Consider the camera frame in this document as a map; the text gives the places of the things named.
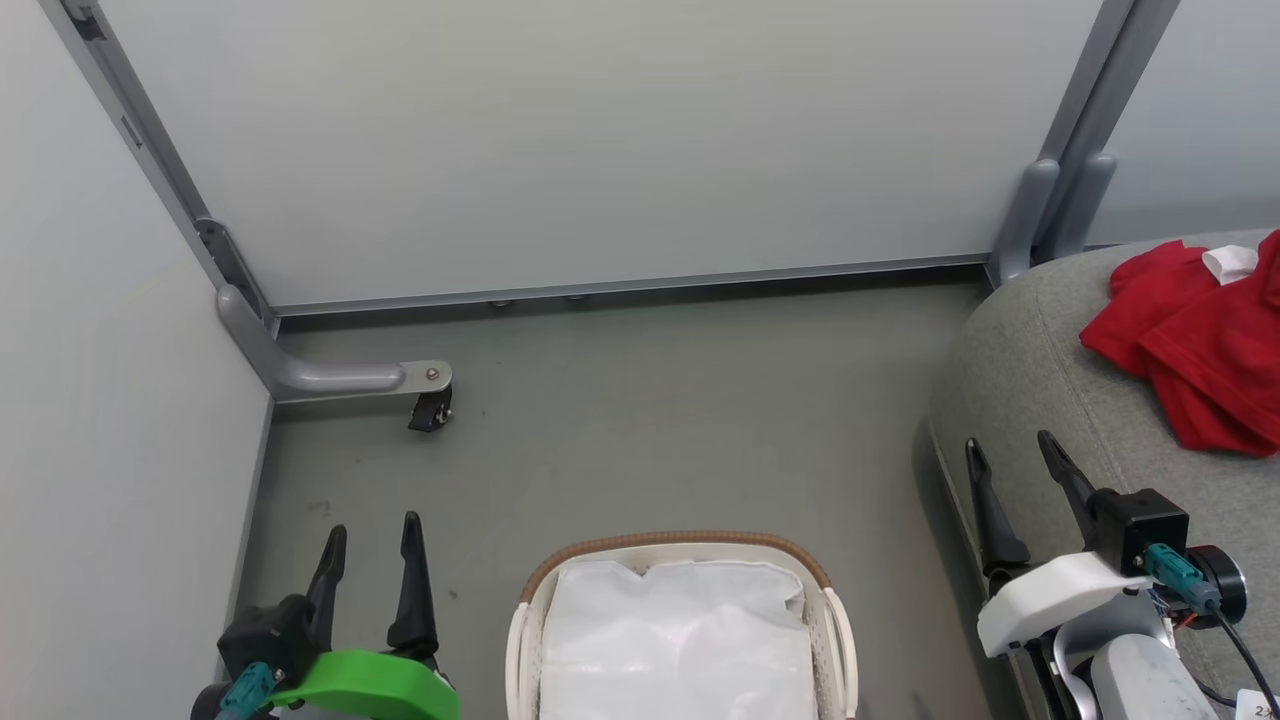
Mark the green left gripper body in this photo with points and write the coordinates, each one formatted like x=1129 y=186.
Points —
x=370 y=685

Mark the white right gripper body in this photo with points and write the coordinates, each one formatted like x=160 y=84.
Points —
x=1060 y=595

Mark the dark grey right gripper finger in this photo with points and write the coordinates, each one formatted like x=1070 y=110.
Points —
x=1072 y=480
x=995 y=520

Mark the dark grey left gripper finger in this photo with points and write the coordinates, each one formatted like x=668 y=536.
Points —
x=328 y=590
x=413 y=590

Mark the red jersey with white trim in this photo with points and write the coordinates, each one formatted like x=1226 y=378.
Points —
x=1210 y=350

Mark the white tag on right arm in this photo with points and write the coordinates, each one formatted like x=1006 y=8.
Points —
x=1258 y=705

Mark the cream laundry basket brown rim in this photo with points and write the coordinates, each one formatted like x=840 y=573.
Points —
x=835 y=640

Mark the white cloth in basket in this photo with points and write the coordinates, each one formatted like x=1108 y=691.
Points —
x=680 y=640

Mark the grey fabric sofa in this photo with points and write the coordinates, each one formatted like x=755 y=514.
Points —
x=1030 y=370

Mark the black right wrist motor cylinder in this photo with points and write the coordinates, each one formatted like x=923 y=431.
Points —
x=1222 y=585

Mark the black wrist motor cylinder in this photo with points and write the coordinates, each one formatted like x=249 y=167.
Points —
x=1222 y=585
x=208 y=703

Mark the black left wrist motor cylinder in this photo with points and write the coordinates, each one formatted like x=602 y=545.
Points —
x=208 y=703

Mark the black caster wheel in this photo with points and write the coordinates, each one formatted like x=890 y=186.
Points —
x=432 y=410

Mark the grey metal partition foot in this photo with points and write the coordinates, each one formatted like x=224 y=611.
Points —
x=330 y=375

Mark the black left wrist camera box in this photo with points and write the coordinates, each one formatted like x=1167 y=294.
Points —
x=265 y=635

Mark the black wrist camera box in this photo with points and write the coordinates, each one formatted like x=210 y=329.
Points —
x=1140 y=525
x=265 y=635

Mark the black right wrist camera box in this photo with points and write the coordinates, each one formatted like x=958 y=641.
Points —
x=1140 y=525

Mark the grey double partition post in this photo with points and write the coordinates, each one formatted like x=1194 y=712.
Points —
x=1085 y=130

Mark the grey partition bottom rail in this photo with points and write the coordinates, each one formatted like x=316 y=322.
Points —
x=620 y=285

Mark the grey partition post with foot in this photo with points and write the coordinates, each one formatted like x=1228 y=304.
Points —
x=150 y=150

